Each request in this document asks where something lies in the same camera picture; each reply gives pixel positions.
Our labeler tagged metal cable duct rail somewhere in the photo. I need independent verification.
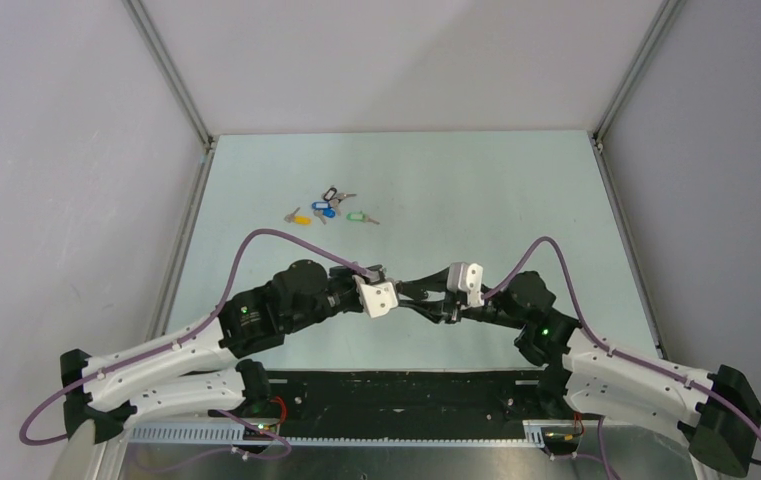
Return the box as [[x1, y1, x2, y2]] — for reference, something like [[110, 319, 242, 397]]
[[128, 422, 545, 448]]

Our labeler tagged left aluminium frame post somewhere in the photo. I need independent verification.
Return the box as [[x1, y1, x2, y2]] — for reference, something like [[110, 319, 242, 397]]
[[121, 0, 214, 152]]

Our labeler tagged black tagged key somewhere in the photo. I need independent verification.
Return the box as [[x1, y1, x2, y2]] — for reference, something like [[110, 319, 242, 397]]
[[322, 186, 356, 202]]

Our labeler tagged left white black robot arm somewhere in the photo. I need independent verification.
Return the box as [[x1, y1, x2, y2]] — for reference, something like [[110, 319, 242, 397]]
[[60, 260, 398, 444]]

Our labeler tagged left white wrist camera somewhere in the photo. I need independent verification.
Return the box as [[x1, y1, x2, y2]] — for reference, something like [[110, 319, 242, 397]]
[[353, 275, 399, 319]]

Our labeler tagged aluminium frame post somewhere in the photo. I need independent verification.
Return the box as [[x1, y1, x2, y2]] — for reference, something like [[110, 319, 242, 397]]
[[121, 0, 214, 152], [591, 0, 686, 152]]

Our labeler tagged right aluminium frame post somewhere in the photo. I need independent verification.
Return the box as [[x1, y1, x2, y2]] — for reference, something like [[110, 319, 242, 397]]
[[591, 0, 686, 152]]

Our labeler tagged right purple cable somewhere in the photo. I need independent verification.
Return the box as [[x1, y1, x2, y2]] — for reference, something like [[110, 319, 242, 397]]
[[482, 236, 761, 468]]

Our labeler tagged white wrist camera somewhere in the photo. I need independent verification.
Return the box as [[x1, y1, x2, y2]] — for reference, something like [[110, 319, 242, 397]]
[[446, 262, 484, 308], [353, 275, 399, 319]]

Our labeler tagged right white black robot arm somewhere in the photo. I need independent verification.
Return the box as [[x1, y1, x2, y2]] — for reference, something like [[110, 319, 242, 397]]
[[396, 269, 761, 477]]

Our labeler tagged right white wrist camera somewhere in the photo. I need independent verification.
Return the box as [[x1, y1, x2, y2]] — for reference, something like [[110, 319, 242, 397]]
[[446, 262, 484, 308]]

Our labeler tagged yellow tagged key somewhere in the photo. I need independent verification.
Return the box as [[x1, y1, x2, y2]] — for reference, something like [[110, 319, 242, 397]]
[[284, 208, 312, 226]]

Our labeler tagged right controller board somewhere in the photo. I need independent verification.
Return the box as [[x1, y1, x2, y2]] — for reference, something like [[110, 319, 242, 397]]
[[542, 430, 583, 457]]

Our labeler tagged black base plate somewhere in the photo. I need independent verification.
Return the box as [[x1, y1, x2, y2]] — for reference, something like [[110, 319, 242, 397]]
[[233, 370, 574, 434]]

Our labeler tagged left controller board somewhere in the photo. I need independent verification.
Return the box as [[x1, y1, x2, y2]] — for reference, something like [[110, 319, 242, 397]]
[[242, 424, 279, 443]]

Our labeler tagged blue tagged key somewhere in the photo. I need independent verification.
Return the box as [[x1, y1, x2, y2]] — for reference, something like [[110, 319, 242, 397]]
[[313, 208, 337, 225], [311, 201, 332, 211]]

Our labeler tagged controller board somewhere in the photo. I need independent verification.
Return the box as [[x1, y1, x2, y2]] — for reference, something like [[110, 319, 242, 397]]
[[542, 430, 583, 457], [242, 424, 279, 443]]

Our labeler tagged green tagged key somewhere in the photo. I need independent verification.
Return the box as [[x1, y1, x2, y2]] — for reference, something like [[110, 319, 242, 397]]
[[346, 211, 380, 225]]

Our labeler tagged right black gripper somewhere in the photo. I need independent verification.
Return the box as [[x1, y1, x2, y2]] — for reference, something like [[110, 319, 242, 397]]
[[398, 266, 526, 330]]

